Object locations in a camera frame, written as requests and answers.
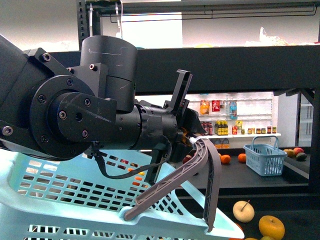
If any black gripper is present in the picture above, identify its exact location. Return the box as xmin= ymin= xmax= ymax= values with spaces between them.
xmin=145 ymin=69 xmax=205 ymax=185

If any grey basket handle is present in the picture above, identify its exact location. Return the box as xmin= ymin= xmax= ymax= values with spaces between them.
xmin=124 ymin=137 xmax=222 ymax=232

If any light blue shopping basket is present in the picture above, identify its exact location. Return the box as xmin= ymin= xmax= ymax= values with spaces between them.
xmin=0 ymin=150 xmax=244 ymax=240

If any black metal shelf rack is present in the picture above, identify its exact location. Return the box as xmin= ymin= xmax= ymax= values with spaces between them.
xmin=48 ymin=0 xmax=320 ymax=201

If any orange mandarin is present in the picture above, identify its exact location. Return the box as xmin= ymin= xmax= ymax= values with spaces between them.
xmin=220 ymin=154 xmax=231 ymax=165

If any small blue basket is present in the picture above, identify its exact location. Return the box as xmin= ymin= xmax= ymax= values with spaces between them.
xmin=243 ymin=135 xmax=288 ymax=177

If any white pear with stem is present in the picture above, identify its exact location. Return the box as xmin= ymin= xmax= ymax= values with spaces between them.
xmin=232 ymin=200 xmax=255 ymax=223

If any yellow-orange apple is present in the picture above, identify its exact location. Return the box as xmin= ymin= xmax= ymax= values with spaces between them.
xmin=258 ymin=215 xmax=285 ymax=240

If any black camera cable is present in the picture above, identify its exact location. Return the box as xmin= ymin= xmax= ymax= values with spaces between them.
xmin=91 ymin=139 xmax=173 ymax=180

